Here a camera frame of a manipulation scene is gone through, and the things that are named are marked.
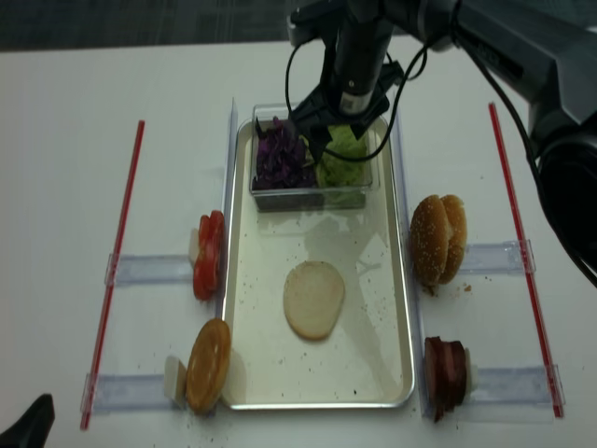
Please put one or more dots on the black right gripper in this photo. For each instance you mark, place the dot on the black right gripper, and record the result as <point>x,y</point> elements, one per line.
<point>330,104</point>

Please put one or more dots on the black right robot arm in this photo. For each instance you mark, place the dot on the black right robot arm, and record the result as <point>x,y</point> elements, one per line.
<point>550,63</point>

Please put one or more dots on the rear tomato slice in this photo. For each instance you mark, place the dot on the rear tomato slice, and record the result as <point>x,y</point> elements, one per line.
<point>211,230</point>

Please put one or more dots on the tomato slice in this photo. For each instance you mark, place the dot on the tomato slice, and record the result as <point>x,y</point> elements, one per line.
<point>211,230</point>
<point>206,269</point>

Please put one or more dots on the white holder behind tomato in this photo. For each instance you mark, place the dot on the white holder behind tomato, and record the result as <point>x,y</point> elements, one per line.
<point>194,247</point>

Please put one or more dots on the front tomato slice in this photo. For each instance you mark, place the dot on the front tomato slice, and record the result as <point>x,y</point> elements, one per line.
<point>206,269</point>

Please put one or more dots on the brown meat patty slices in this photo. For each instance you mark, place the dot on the brown meat patty slices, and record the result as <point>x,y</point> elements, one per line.
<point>446,373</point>

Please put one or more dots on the white holder by meat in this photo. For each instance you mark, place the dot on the white holder by meat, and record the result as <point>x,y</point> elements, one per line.
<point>472,375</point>

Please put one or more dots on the right long acrylic divider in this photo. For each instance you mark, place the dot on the right long acrylic divider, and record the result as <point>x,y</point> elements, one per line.
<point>411,288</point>

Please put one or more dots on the long acrylic divider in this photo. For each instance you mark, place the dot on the long acrylic divider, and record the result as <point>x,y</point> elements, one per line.
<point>411,288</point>
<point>228,190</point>

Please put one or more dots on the shredded purple cabbage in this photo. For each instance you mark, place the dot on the shredded purple cabbage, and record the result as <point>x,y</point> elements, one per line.
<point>283,159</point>

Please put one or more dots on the clear plastic salad container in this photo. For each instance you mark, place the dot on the clear plastic salad container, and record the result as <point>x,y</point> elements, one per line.
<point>340,184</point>

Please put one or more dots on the left long acrylic divider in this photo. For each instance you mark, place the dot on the left long acrylic divider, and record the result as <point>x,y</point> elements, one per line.
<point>228,190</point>

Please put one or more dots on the front sesame bun top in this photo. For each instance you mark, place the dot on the front sesame bun top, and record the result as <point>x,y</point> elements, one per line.
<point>430,232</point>

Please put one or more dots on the sesame bun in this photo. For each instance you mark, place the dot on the sesame bun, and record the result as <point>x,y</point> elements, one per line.
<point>455,210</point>
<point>430,232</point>

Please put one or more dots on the rear sesame bun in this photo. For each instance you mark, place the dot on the rear sesame bun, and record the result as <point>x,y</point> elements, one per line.
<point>455,210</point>

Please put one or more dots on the bottom bun half on tray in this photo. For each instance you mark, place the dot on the bottom bun half on tray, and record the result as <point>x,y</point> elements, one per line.
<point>313,295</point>

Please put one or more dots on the metal baking tray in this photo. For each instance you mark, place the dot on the metal baking tray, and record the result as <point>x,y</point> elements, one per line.
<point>366,361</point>

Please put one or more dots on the white holder by patty disc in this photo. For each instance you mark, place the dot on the white holder by patty disc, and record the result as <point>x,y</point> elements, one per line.
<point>175,379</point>

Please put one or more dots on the left red tape strip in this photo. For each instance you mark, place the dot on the left red tape strip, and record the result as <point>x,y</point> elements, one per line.
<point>90,387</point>

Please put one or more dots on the red tape strip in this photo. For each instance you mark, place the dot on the red tape strip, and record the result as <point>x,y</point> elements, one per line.
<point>90,387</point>
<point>552,374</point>

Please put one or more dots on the right red tape strip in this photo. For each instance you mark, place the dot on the right red tape strip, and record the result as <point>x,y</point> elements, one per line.
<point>552,374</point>

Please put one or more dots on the black left gripper tip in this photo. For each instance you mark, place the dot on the black left gripper tip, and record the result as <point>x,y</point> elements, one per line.
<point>33,427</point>

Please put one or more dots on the gripper mounted camera box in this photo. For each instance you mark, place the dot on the gripper mounted camera box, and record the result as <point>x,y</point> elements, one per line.
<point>302,23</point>

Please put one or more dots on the right upper acrylic rail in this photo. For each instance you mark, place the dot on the right upper acrylic rail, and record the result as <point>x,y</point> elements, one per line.
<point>510,257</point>

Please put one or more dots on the acrylic rail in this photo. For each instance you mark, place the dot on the acrylic rail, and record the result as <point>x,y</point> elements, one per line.
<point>112,393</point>
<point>510,257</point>
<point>513,386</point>
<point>126,270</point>

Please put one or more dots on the left upper acrylic rail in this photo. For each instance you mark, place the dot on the left upper acrylic rail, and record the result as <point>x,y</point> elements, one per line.
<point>126,270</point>

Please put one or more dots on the right lower acrylic rail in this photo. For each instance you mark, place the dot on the right lower acrylic rail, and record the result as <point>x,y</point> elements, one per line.
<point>513,386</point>

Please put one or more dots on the left lower acrylic rail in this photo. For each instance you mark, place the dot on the left lower acrylic rail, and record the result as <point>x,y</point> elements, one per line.
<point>112,393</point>

